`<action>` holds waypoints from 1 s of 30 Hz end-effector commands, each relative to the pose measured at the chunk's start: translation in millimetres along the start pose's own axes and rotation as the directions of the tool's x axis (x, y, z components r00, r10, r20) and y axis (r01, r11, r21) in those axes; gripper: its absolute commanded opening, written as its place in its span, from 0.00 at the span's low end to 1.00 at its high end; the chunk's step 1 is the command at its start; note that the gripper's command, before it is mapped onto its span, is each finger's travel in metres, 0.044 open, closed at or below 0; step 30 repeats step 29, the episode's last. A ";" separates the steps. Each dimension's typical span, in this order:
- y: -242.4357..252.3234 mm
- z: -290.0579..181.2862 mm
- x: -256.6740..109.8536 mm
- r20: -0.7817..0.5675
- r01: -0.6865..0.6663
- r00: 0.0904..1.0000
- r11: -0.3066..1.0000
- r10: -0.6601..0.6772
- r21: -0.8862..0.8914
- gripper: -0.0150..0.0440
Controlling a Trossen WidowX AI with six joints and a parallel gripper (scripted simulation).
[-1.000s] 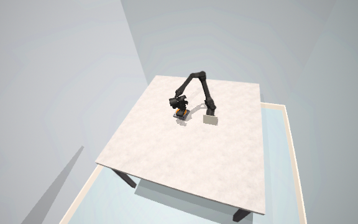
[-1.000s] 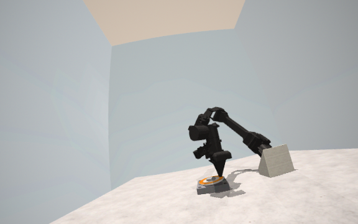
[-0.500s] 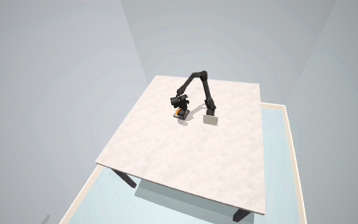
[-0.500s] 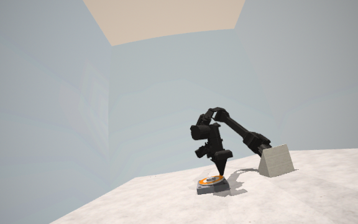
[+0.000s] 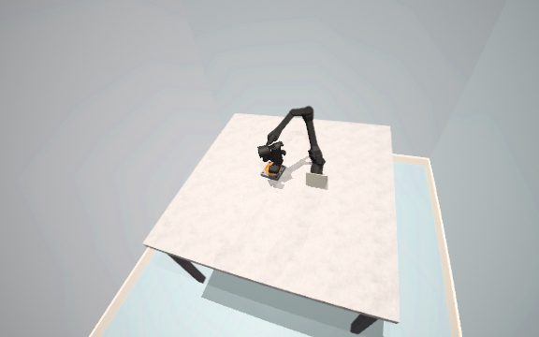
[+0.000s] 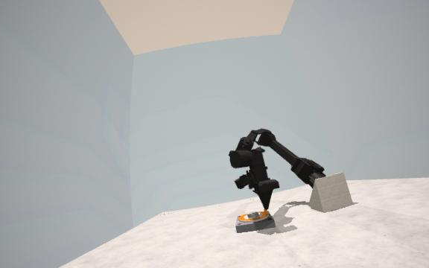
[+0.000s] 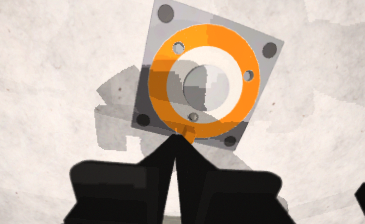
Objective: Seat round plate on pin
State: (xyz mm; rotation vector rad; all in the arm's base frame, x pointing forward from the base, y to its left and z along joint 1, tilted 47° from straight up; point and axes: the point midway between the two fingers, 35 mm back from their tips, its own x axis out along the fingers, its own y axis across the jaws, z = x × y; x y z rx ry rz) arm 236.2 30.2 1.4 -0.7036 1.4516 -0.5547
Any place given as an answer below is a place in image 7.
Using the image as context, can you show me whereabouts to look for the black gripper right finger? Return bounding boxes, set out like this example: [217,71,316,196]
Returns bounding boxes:
[175,134,283,224]

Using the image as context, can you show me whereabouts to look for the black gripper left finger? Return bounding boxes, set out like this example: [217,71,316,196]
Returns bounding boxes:
[69,134,177,224]

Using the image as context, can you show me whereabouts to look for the orange round plate with tab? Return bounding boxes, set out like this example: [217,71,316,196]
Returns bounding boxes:
[148,23,260,144]

